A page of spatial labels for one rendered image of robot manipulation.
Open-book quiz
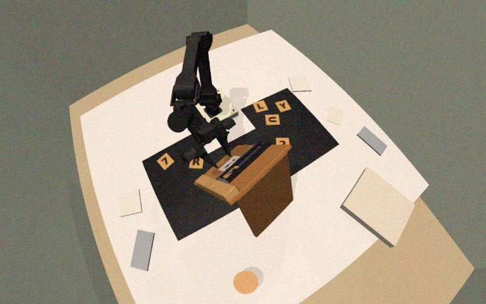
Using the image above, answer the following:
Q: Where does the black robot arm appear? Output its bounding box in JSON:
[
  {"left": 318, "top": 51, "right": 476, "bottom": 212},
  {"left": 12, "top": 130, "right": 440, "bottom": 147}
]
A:
[{"left": 167, "top": 31, "right": 223, "bottom": 144}]

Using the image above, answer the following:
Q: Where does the grey cylindrical canister with tan lid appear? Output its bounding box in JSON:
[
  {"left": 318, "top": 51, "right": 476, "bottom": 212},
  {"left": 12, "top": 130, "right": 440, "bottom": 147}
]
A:
[{"left": 233, "top": 270, "right": 259, "bottom": 294}]

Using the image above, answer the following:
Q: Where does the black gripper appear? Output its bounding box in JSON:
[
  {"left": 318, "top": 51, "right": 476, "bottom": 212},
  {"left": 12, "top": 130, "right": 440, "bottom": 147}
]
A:
[{"left": 180, "top": 115, "right": 236, "bottom": 168}]

